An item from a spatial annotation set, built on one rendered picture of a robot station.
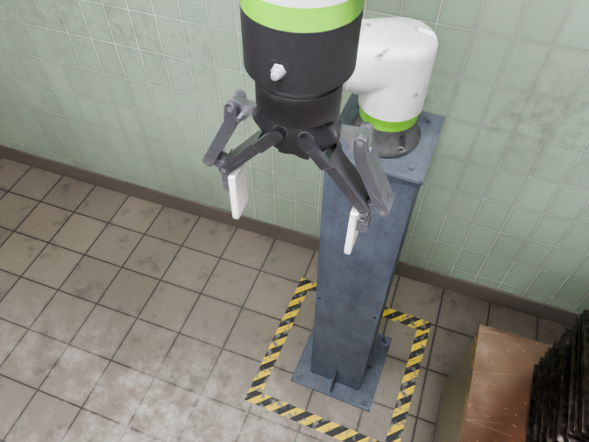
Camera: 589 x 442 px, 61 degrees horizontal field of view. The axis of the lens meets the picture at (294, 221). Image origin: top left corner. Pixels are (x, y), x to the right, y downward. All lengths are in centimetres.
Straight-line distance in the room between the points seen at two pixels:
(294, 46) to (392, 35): 59
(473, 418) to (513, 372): 19
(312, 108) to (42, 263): 226
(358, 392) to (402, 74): 139
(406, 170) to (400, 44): 26
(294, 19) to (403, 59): 58
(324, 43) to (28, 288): 227
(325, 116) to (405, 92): 55
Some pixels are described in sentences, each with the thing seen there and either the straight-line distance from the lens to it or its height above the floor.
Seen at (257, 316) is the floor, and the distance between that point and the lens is 219.
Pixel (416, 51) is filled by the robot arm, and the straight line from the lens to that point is 94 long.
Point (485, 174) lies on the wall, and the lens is 181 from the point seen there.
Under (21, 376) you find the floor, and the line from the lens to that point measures 234.
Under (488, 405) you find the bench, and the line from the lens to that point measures 152.
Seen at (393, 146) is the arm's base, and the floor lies 123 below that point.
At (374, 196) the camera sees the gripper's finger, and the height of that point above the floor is 157.
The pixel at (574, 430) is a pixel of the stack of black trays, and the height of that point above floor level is 88.
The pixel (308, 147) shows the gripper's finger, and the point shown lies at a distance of 46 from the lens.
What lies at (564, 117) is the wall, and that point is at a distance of 165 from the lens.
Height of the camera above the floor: 194
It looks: 52 degrees down
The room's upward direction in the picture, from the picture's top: straight up
